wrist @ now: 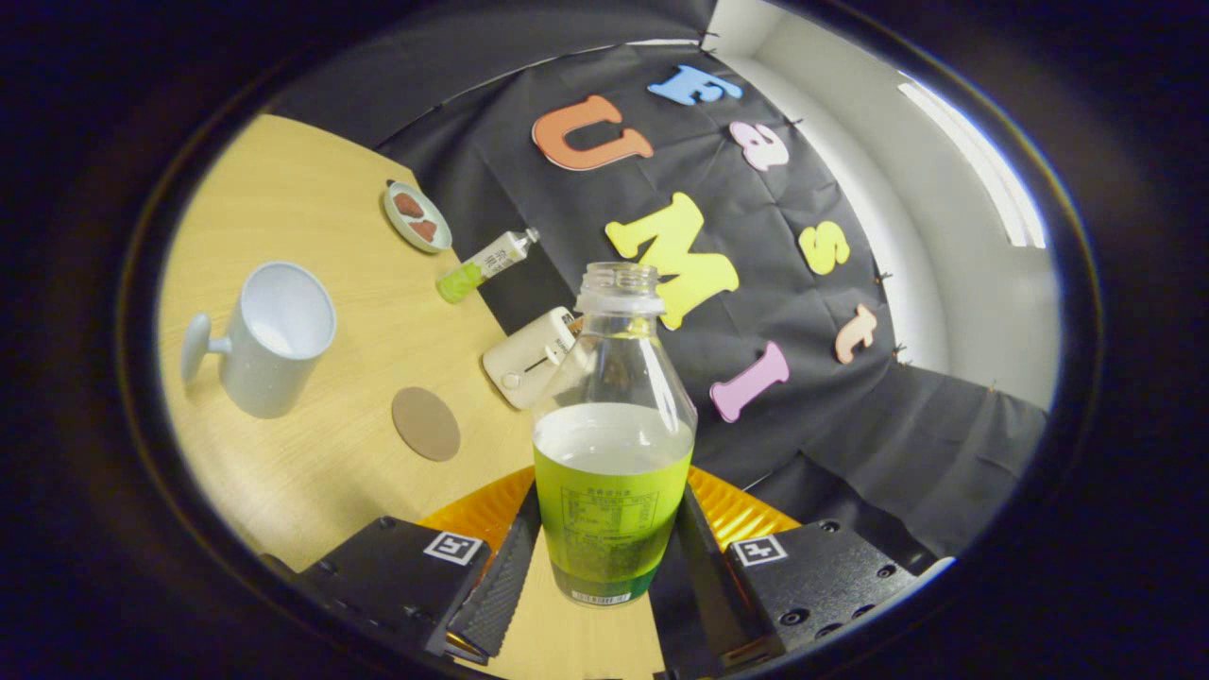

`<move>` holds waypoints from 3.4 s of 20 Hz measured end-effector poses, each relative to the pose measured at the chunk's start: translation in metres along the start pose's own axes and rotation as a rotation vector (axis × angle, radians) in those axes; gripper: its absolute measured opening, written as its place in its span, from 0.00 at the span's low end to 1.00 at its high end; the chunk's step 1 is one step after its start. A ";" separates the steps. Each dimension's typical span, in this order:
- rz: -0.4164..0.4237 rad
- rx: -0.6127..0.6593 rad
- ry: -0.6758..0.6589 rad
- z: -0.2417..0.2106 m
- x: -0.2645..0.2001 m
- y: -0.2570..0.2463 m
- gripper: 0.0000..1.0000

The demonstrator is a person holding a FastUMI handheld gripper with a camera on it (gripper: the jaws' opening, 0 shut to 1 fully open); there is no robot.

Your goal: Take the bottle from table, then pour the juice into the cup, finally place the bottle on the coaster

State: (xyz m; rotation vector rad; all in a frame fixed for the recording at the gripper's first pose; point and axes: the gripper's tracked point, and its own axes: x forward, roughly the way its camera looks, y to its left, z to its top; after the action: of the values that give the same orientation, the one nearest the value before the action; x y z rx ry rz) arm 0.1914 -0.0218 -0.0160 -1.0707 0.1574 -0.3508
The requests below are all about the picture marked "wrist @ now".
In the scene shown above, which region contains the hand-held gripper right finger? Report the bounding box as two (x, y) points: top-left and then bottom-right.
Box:
(652, 466), (922, 677)

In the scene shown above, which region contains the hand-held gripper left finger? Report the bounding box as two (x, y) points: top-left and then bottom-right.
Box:
(260, 466), (544, 667)

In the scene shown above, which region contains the green label juice bottle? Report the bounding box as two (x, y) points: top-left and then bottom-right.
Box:
(532, 262), (698, 605)

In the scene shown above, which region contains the round brown coaster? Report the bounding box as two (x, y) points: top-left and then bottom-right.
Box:
(391, 386), (462, 463)

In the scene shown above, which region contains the white cup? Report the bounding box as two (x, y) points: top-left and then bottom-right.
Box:
(180, 261), (338, 419)

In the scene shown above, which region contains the small green drink bottle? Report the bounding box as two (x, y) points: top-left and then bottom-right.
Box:
(435, 227), (541, 305)

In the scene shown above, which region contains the white toaster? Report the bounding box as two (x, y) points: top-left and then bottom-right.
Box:
(482, 306), (579, 411)

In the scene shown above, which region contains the light green plate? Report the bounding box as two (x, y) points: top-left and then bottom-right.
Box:
(383, 179), (453, 254)

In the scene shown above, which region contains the ceiling light panel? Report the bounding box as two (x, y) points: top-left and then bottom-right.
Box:
(897, 76), (1047, 248)

